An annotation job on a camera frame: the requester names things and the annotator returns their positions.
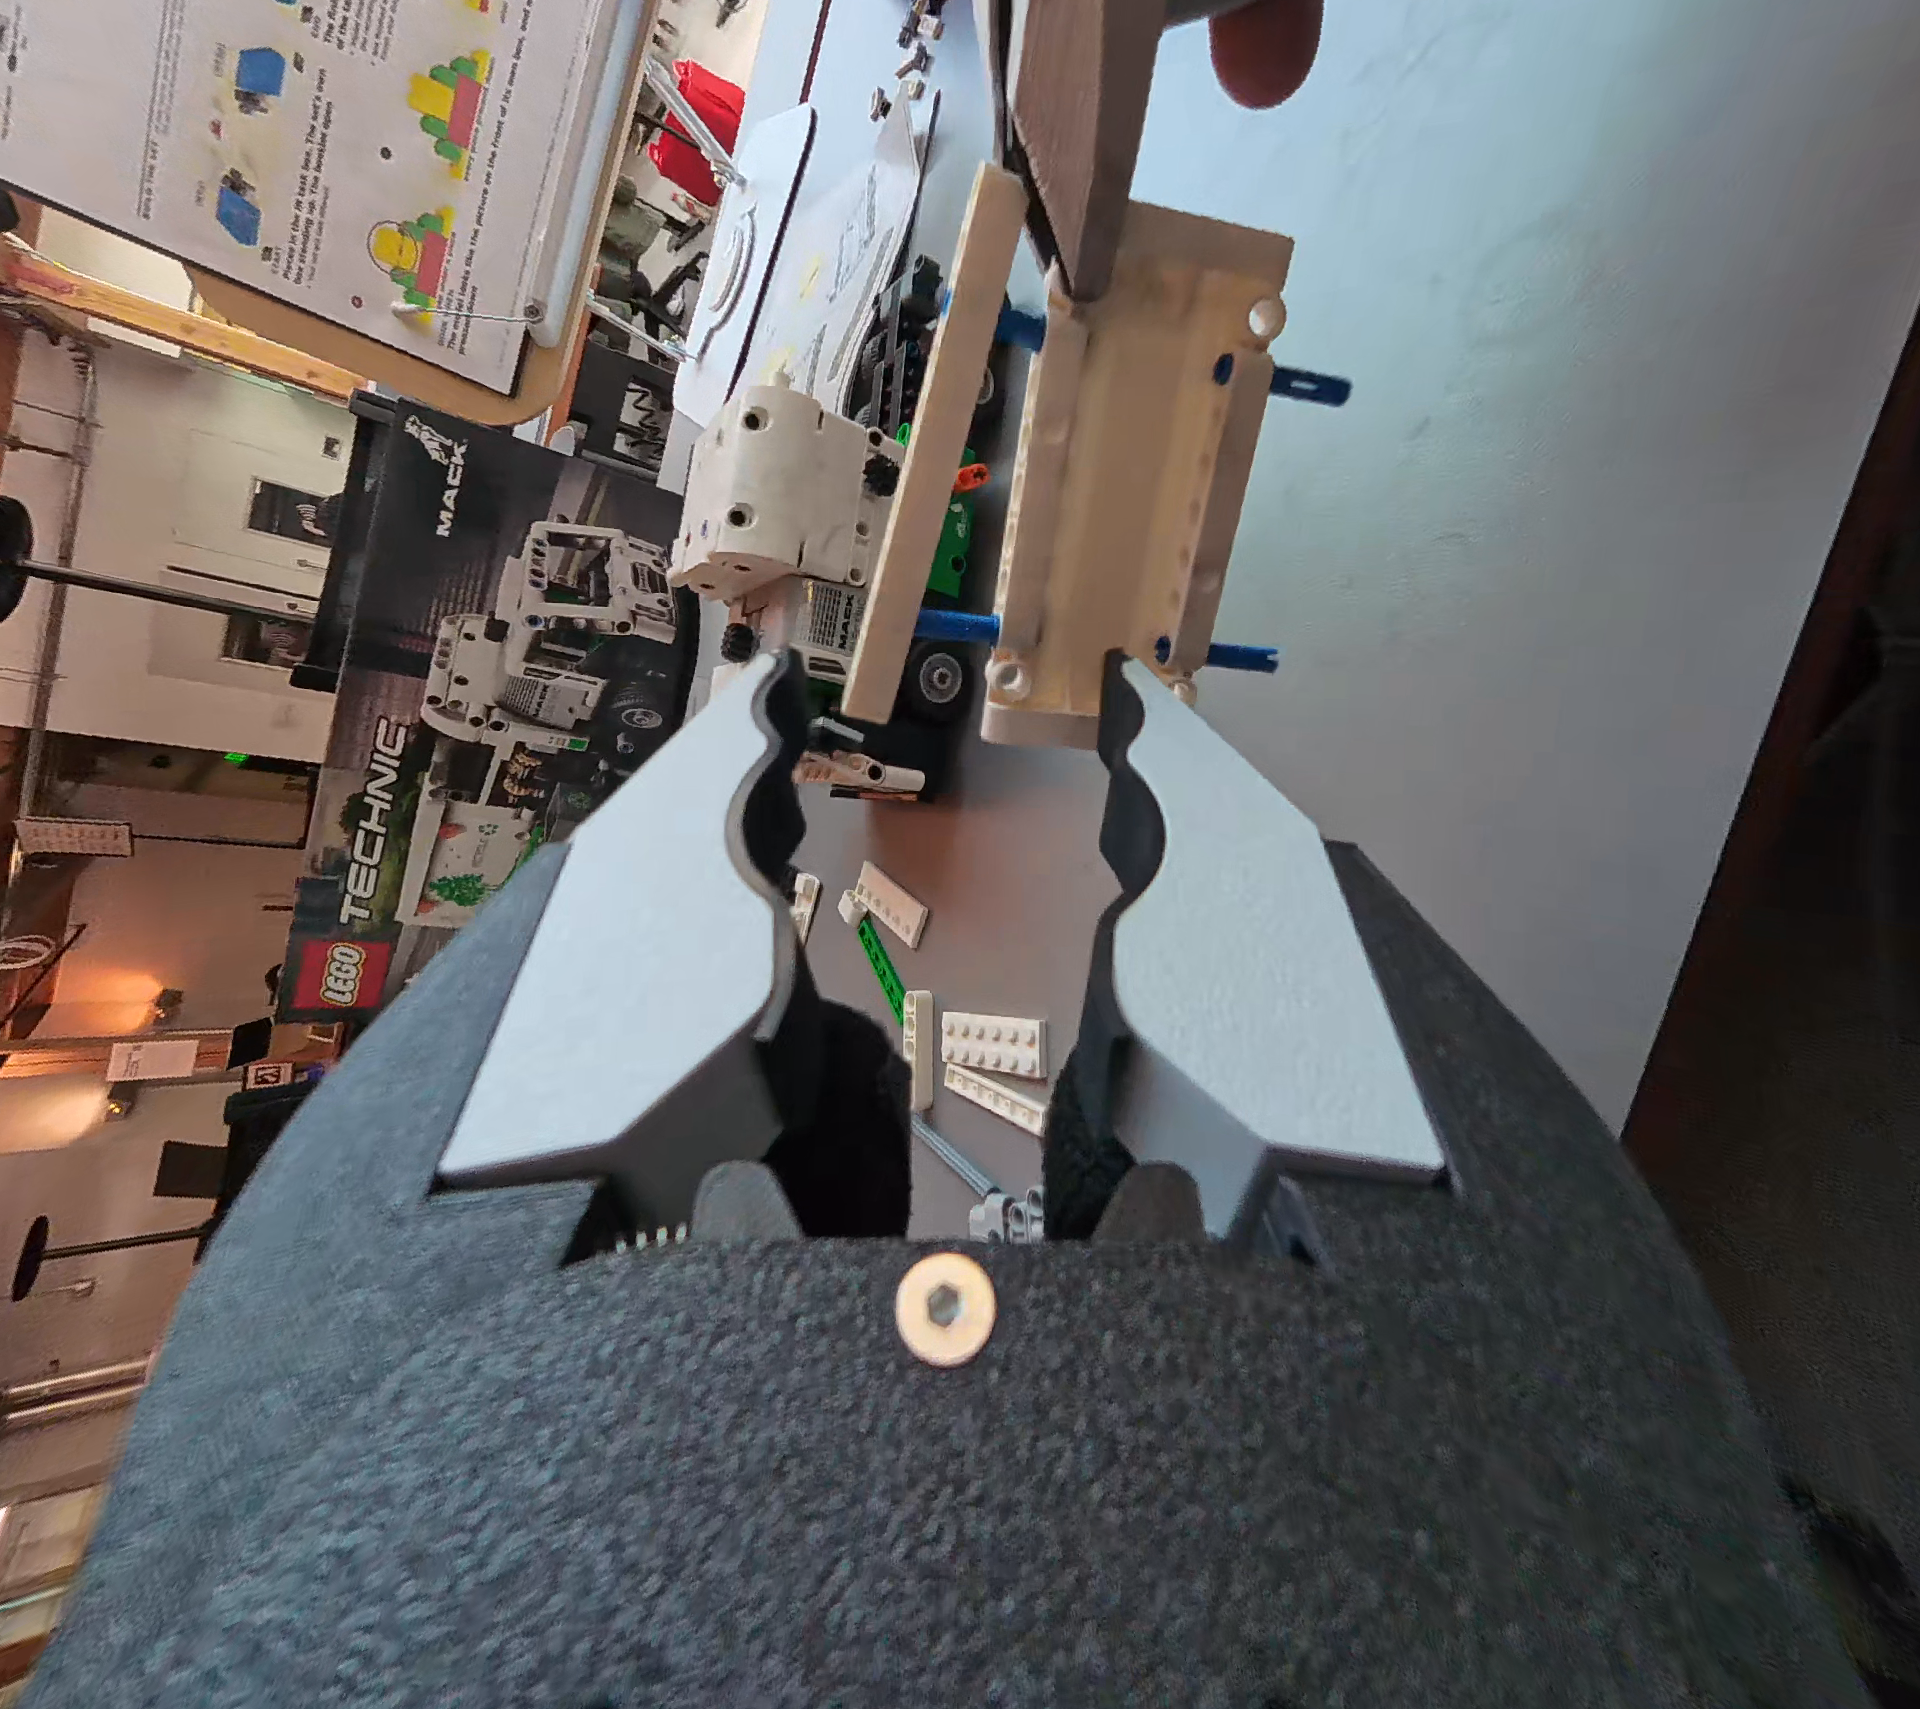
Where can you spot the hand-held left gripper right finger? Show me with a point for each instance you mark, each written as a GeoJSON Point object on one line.
{"type": "Point", "coordinates": [1260, 975]}

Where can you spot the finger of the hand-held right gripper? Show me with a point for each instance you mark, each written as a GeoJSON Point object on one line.
{"type": "Point", "coordinates": [1103, 15]}

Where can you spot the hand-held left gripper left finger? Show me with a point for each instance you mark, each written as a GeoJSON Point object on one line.
{"type": "Point", "coordinates": [630, 975]}

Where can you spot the white lego truck model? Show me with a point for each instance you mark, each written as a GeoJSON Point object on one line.
{"type": "Point", "coordinates": [1139, 465]}

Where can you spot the group of small grey lego pieces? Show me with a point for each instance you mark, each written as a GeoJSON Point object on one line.
{"type": "Point", "coordinates": [918, 37]}

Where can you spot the small white lego piece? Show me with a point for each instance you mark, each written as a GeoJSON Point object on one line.
{"type": "Point", "coordinates": [803, 902]}

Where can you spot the green lego beam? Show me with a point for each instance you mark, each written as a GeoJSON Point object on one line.
{"type": "Point", "coordinates": [884, 970]}

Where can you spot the white flat lego plate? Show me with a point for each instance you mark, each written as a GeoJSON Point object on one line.
{"type": "Point", "coordinates": [894, 902]}

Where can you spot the white studded lego plate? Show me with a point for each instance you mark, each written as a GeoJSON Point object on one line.
{"type": "Point", "coordinates": [999, 1103]}
{"type": "Point", "coordinates": [994, 1046]}

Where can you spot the white lego connector orange pins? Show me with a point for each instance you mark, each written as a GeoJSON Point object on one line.
{"type": "Point", "coordinates": [863, 773]}

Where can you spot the black lego set box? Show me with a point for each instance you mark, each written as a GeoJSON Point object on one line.
{"type": "Point", "coordinates": [450, 688]}

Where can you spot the small grey lego connector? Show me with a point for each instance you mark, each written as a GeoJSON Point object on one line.
{"type": "Point", "coordinates": [1013, 1215]}

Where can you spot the grey lego axle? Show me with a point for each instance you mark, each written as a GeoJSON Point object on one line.
{"type": "Point", "coordinates": [949, 1151]}

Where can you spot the person's right hand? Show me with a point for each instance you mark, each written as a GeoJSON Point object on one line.
{"type": "Point", "coordinates": [1267, 52]}

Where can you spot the white printed booklet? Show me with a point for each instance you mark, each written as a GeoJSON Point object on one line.
{"type": "Point", "coordinates": [818, 240]}

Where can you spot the red chair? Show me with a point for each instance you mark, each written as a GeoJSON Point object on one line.
{"type": "Point", "coordinates": [705, 125]}

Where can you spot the black stand pole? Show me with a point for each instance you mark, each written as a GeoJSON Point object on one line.
{"type": "Point", "coordinates": [165, 590]}

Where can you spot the printed instruction sheet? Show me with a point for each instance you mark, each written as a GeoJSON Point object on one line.
{"type": "Point", "coordinates": [224, 15]}

